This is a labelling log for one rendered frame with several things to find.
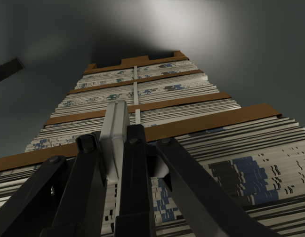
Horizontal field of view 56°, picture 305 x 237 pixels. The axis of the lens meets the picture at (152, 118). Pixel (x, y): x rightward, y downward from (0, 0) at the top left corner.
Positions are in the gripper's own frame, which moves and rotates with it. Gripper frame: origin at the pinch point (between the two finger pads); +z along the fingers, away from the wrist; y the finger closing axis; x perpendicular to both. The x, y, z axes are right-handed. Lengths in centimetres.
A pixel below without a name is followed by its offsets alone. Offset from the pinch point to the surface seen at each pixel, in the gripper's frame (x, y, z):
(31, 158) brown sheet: -7.2, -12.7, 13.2
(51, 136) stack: -10.9, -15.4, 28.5
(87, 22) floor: 5, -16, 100
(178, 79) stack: -11, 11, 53
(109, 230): -7.5, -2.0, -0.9
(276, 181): -6.4, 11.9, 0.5
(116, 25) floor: 2, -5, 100
